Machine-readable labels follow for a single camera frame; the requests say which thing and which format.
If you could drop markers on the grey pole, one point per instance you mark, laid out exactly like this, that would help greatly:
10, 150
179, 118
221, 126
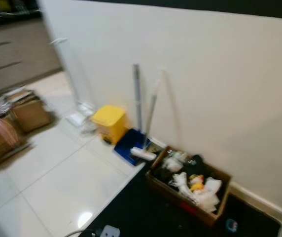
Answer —
137, 94

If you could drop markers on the cardboard box of clutter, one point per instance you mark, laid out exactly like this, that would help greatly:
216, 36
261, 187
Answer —
180, 200

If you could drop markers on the grey drawer cabinet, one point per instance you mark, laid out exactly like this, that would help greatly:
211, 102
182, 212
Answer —
13, 54

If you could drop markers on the black floor mat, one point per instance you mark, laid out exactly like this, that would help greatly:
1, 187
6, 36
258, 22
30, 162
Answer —
146, 212

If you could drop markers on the white head mop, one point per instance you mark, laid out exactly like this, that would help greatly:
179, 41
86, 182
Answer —
150, 118

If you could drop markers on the blue dustpan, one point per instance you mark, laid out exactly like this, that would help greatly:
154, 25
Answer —
128, 144

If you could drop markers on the yellow packet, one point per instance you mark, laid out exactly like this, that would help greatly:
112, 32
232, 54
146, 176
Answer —
196, 183

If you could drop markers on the white plastic bag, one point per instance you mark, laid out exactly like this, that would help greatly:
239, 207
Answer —
205, 195

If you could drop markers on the yellow waste bin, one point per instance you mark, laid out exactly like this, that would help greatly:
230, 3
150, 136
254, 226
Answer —
110, 122

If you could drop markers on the closed brown cardboard box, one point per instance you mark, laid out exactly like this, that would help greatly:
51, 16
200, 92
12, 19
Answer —
30, 114

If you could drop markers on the small teal black item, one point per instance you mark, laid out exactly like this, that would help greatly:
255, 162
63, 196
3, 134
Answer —
231, 225

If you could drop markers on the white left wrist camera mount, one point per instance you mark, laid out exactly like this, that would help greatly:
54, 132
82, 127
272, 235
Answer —
110, 231

